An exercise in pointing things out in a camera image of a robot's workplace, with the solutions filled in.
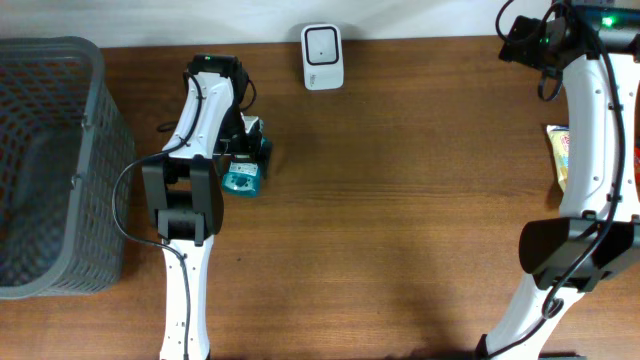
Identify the silver foil snack packet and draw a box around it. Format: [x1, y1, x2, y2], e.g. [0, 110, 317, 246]
[634, 147, 640, 186]

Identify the white barcode scanner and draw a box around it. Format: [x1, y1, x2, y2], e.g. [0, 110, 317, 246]
[300, 24, 344, 91]

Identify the teal mouthwash bottle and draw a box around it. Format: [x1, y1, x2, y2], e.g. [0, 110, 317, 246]
[221, 138, 273, 198]

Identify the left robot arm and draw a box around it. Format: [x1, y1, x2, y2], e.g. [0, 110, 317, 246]
[142, 54, 273, 359]

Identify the grey plastic mesh basket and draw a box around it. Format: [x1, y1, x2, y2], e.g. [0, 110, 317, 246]
[1, 37, 136, 300]

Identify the cream and blue snack bag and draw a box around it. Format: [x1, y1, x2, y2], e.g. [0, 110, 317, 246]
[546, 125, 570, 191]

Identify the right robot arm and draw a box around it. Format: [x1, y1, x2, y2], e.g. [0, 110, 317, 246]
[475, 1, 639, 359]

